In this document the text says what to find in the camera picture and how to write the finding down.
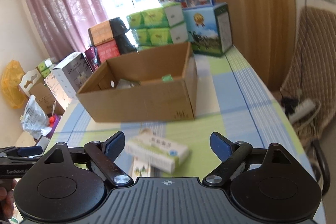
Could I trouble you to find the white green medicine box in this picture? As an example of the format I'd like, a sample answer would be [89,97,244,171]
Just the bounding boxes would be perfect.
[125,133,190,174]

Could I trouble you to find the silver foil pouch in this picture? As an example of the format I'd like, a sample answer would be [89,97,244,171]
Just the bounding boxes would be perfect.
[116,79,140,89]

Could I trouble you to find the green spray medicine box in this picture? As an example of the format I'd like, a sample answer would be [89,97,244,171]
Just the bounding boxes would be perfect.
[162,74,174,83]

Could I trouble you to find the white tablet medicine box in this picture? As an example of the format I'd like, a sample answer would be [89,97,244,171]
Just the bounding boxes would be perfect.
[130,157,152,181]

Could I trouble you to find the person's left hand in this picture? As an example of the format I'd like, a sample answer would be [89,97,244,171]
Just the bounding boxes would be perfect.
[0,179,17,220]

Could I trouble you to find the clear printed plastic bag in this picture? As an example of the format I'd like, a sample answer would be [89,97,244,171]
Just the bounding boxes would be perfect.
[20,95,52,139]

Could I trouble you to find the kraft cardboard package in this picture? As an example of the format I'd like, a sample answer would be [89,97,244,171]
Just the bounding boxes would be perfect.
[18,68,64,116]

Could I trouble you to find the yellow plastic bag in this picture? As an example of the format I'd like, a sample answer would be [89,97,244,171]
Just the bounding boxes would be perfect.
[1,60,26,109]

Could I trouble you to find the white power strip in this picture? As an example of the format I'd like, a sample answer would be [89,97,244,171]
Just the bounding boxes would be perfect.
[288,98,315,124]

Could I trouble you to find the white appliance box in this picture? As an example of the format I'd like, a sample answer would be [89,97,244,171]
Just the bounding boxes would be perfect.
[52,52,93,99]

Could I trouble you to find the brown cardboard box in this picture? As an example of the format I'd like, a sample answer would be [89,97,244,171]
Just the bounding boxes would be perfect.
[77,42,198,122]

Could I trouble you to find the brown quilted chair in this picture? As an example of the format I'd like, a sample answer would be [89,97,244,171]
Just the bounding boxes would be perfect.
[281,7,335,195]

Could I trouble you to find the orange red stacked boxes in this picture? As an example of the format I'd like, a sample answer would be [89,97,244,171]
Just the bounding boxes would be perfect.
[88,21,120,63]

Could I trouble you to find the black plastic bag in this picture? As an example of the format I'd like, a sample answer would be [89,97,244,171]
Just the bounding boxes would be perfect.
[109,17,137,55]

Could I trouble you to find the green cow milk box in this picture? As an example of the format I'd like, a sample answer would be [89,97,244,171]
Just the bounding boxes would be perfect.
[183,3,232,57]

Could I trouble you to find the green tissue pack bundle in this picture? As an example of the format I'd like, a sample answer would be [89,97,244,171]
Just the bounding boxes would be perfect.
[126,2,189,47]

